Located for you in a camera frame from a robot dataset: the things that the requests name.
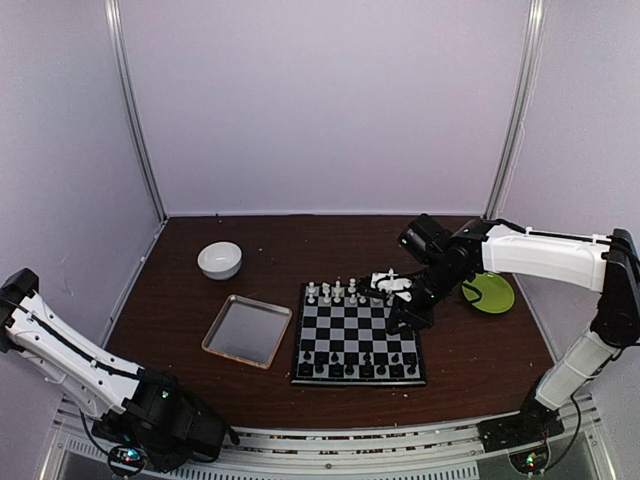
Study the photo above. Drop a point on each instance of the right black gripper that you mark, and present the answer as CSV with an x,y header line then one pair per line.
x,y
402,311

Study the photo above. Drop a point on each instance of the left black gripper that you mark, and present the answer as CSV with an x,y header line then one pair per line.
x,y
168,462

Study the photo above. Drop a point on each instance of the black and grey chessboard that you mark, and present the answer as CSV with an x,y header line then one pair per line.
x,y
351,331

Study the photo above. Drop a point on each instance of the black king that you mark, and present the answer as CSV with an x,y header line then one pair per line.
x,y
367,371

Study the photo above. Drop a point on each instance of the wooden tray with mirror base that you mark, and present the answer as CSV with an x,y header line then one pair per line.
x,y
247,331

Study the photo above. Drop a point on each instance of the black rook corner piece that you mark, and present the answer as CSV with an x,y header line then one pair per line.
x,y
303,369

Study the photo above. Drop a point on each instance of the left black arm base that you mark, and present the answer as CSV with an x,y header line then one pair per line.
x,y
124,457

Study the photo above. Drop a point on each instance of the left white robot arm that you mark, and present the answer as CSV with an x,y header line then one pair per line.
x,y
95,380

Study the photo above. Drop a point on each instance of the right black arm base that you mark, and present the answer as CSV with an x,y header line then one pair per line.
x,y
525,440

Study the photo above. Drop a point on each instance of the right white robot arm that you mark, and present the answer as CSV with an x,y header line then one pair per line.
x,y
583,291

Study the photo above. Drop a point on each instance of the green plate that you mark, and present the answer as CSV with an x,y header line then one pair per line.
x,y
489,293

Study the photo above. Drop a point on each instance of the white bishop left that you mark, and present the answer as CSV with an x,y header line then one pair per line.
x,y
337,289

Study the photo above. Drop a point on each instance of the white bowl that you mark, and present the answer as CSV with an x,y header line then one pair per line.
x,y
220,260

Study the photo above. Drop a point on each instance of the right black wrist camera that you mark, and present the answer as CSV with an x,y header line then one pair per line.
x,y
424,239

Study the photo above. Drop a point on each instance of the aluminium front rail frame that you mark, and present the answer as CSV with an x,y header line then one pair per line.
x,y
445,450

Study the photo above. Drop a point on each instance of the right aluminium frame post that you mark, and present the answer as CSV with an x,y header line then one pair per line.
x,y
525,85

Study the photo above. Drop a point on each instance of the aluminium frame post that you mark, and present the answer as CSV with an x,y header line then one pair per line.
x,y
116,32
525,85

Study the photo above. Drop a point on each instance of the left aluminium frame post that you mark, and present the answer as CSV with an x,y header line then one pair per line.
x,y
116,32

